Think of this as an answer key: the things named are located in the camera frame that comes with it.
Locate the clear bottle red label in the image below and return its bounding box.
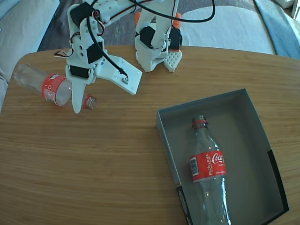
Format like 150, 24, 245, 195
189, 114, 232, 225
13, 63, 98, 111

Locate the grey cardboard box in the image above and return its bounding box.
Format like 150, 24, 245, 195
156, 88, 289, 225

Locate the dark grey rug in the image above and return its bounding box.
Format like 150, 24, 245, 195
37, 0, 258, 51

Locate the light grey sofa cushion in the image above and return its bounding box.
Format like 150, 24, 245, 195
0, 0, 60, 115
180, 4, 275, 56

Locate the blue blanket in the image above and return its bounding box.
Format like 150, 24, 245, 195
254, 0, 300, 59

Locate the white object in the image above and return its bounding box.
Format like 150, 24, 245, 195
275, 0, 300, 21

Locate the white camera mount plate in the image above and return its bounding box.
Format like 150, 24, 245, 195
95, 52, 143, 96

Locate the black camera cable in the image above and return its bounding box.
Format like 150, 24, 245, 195
87, 0, 216, 82

